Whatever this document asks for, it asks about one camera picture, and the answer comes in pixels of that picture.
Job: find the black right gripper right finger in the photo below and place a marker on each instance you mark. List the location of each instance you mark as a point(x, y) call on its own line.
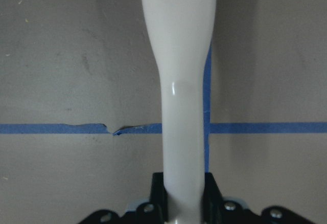
point(217, 209)

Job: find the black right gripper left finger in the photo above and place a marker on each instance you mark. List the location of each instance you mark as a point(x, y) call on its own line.
point(154, 210)

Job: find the white brush with black bristles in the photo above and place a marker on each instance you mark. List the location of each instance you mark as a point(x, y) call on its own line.
point(180, 33)

